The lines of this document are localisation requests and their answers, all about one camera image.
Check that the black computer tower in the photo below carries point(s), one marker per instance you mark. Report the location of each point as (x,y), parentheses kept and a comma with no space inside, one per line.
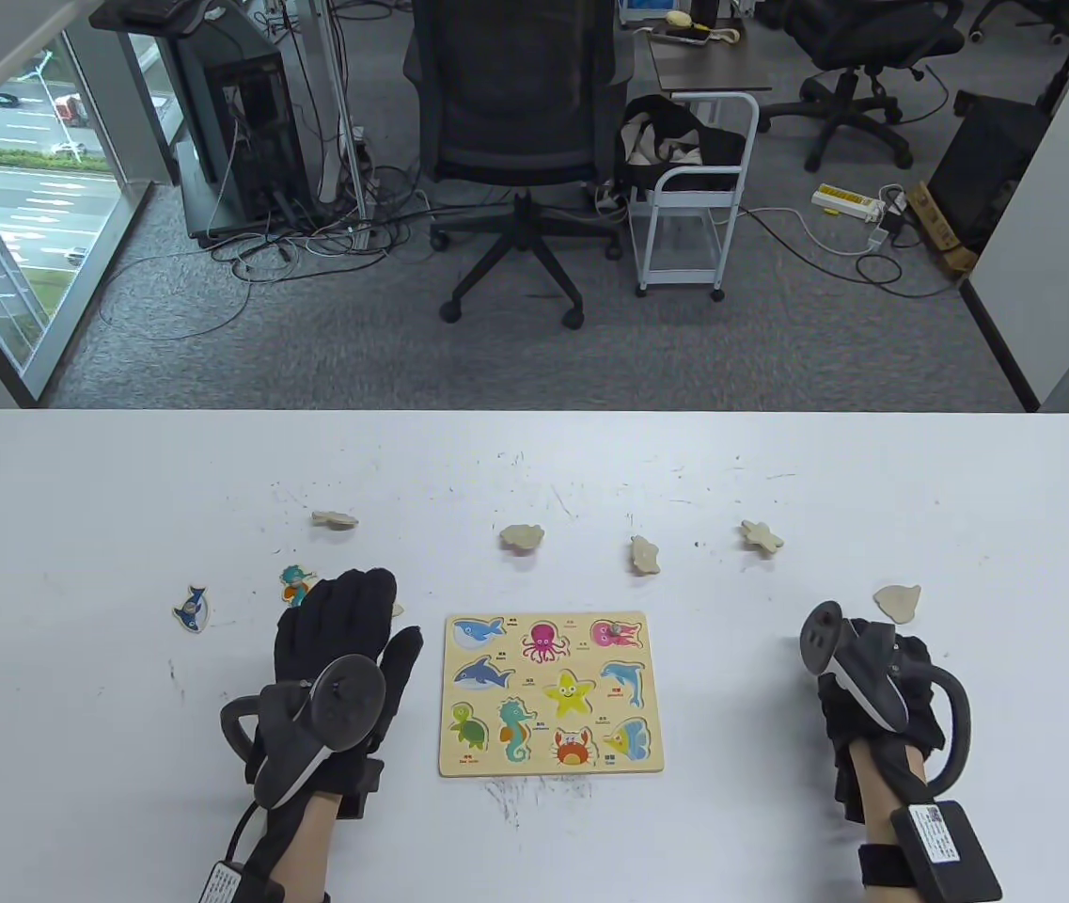
(247,141)

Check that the black monitor stand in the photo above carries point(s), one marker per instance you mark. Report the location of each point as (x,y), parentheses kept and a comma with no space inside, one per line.
(153,14)

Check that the striped fish puzzle piece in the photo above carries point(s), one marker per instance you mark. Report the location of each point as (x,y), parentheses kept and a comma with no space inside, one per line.
(898,602)

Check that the person's right forearm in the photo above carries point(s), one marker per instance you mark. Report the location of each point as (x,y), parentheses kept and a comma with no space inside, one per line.
(891,781)

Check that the black hand controller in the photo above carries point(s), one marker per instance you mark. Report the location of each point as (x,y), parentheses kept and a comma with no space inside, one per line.
(863,677)
(346,701)

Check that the blue shark puzzle piece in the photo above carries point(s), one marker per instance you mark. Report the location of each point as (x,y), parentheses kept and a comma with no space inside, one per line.
(191,609)

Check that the black case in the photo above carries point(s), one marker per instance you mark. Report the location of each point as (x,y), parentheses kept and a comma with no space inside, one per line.
(985,165)

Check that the person's right hand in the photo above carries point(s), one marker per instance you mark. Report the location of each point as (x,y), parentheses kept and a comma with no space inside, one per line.
(858,762)

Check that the yellow starfish puzzle piece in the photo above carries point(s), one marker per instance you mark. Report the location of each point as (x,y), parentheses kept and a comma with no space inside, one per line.
(761,537)

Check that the pale yellow curved object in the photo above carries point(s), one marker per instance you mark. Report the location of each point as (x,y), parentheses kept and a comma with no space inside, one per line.
(727,36)

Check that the teal seahorse puzzle piece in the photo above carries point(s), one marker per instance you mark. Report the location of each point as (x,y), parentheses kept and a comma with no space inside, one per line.
(292,581)

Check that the yellow round object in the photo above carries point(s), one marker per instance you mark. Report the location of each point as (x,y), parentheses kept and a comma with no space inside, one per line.
(680,18)

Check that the black and beige bag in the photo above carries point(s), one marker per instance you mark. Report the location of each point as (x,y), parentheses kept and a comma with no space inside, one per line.
(675,141)

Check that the pink squid puzzle piece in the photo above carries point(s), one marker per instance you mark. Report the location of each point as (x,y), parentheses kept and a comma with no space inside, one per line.
(605,638)

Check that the person's left hand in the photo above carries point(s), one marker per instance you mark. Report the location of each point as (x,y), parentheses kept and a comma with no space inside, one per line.
(346,621)

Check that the pink octopus puzzle piece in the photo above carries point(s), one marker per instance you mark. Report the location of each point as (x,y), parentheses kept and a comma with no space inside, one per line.
(522,537)

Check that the black bottle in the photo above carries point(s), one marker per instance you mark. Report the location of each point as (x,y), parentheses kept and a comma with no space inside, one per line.
(703,9)

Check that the blue white box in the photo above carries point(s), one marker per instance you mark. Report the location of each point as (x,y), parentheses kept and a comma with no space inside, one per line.
(647,9)

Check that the white plug adapter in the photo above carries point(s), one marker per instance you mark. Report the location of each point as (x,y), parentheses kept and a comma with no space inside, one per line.
(891,202)

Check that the brown side table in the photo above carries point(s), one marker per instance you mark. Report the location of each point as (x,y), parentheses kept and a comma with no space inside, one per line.
(713,66)

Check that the wooden puzzle frame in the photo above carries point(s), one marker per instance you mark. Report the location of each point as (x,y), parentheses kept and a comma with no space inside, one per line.
(534,691)

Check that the red crab puzzle piece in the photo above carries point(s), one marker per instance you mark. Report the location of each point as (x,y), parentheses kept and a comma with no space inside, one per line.
(645,555)

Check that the white rig pole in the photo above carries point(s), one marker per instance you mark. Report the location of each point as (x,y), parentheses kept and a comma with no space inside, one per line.
(343,122)

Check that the black right wrist camera module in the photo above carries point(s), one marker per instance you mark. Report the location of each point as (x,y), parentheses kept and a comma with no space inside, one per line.
(948,842)

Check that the black right hand controller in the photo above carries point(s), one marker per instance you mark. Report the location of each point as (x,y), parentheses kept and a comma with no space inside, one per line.
(863,677)

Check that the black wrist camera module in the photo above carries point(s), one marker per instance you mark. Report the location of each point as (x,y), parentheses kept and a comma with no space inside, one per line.
(948,842)
(219,884)

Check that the white rolling cart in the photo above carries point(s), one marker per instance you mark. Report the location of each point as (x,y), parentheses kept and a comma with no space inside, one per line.
(689,280)

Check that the wooden turtle puzzle piece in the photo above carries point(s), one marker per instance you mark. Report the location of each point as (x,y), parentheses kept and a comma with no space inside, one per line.
(335,520)

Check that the black left hand controller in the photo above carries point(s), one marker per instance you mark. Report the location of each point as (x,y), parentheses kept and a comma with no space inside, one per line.
(346,701)

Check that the white yellow power strip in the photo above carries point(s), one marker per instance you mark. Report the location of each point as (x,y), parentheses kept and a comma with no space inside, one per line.
(844,199)

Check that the black left wrist camera module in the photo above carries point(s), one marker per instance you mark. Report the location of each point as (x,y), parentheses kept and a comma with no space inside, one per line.
(219,884)

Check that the black mesh office chair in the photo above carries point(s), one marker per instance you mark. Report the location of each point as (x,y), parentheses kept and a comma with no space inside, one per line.
(515,103)

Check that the glass window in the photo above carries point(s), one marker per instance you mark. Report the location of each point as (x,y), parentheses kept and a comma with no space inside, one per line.
(17,207)

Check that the cardboard box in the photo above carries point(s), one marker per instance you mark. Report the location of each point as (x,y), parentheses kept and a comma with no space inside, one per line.
(943,230)

